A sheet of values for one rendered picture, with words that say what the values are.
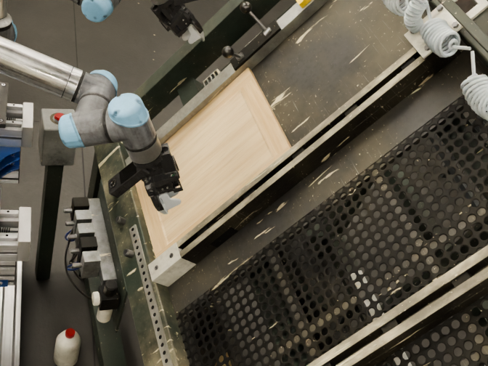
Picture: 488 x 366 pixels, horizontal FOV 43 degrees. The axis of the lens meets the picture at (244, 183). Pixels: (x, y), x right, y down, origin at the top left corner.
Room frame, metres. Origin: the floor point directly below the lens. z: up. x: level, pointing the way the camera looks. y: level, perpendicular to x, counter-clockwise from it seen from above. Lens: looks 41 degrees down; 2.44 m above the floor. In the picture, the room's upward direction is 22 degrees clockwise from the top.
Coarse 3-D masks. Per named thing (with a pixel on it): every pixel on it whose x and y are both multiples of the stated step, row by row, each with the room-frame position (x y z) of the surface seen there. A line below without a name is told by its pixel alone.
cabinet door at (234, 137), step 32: (224, 96) 1.72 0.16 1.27; (256, 96) 1.67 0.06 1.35; (192, 128) 1.67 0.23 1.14; (224, 128) 1.62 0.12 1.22; (256, 128) 1.57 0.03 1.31; (192, 160) 1.56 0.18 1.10; (224, 160) 1.51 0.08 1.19; (256, 160) 1.47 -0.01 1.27; (192, 192) 1.45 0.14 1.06; (224, 192) 1.41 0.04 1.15; (160, 224) 1.39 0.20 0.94; (192, 224) 1.35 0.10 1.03
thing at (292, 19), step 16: (320, 0) 1.88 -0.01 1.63; (288, 16) 1.86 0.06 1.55; (304, 16) 1.86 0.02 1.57; (288, 32) 1.84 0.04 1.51; (272, 48) 1.82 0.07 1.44; (256, 64) 1.80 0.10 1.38; (224, 80) 1.75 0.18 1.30; (208, 96) 1.73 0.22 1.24; (192, 112) 1.71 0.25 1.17; (160, 128) 1.70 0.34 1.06; (176, 128) 1.68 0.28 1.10; (128, 160) 1.64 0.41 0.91
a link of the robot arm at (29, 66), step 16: (0, 48) 1.06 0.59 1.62; (16, 48) 1.08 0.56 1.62; (0, 64) 1.05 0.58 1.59; (16, 64) 1.06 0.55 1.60; (32, 64) 1.07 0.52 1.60; (48, 64) 1.09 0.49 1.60; (64, 64) 1.12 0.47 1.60; (32, 80) 1.06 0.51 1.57; (48, 80) 1.07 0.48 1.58; (64, 80) 1.09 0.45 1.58; (80, 80) 1.10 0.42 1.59; (96, 80) 1.13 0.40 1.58; (112, 80) 1.16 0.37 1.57; (64, 96) 1.08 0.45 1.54; (80, 96) 1.09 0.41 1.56; (112, 96) 1.12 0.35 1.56
